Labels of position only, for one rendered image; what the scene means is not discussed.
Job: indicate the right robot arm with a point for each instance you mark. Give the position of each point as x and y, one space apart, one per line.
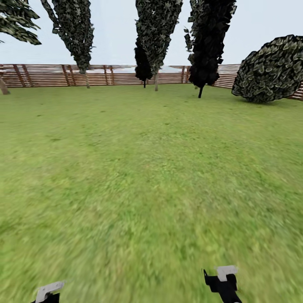
224 283

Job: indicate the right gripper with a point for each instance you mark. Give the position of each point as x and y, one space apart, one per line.
217 286

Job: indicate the bush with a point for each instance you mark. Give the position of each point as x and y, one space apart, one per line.
273 72

